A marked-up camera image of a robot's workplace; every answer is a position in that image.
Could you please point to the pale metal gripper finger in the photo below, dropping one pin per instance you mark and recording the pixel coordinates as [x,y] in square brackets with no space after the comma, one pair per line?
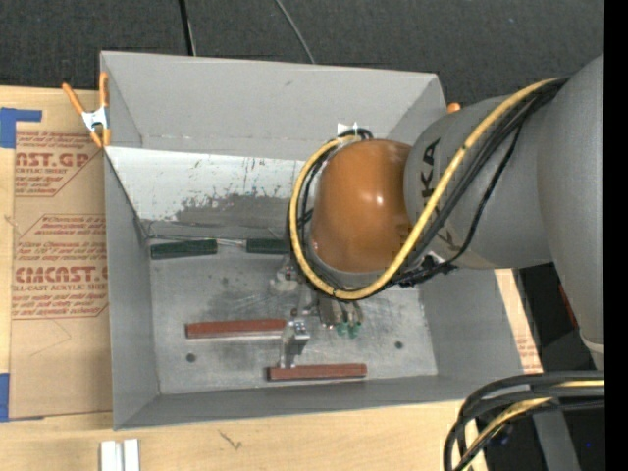
[294,341]
[291,273]

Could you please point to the dark green flat block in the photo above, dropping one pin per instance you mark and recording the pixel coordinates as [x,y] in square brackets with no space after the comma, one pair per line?
[267,246]
[184,248]

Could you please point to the red-brown flat block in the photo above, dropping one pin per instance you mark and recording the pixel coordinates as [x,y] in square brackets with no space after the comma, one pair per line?
[230,328]
[319,372]

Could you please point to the grey metal bin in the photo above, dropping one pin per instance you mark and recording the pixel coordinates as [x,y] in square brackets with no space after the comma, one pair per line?
[196,292]

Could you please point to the brown cardboard board red print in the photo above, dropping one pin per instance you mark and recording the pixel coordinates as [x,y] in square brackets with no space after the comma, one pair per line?
[59,351]

